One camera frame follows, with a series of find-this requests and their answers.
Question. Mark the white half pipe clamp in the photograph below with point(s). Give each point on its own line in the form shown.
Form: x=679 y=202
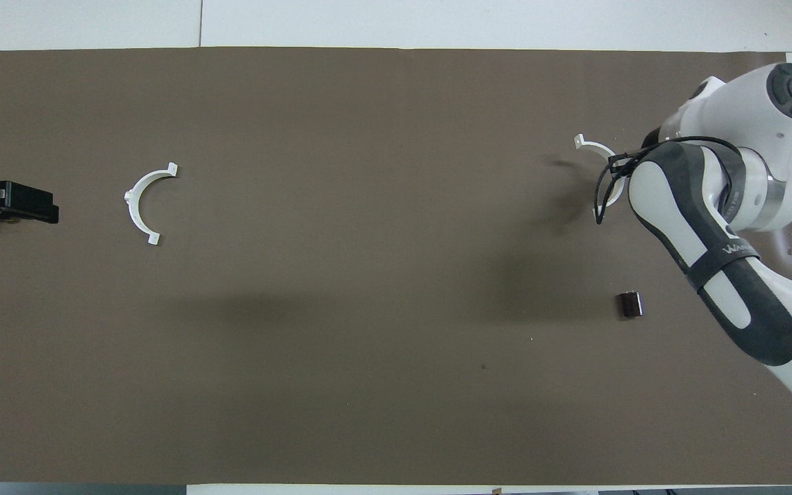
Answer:
x=133 y=206
x=599 y=146

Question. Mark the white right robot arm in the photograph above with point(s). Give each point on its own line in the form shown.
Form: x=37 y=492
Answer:
x=733 y=103

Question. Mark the brown table mat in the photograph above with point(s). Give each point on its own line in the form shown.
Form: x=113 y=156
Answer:
x=368 y=275

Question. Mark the small dark brown block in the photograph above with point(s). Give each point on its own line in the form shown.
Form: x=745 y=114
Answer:
x=630 y=304

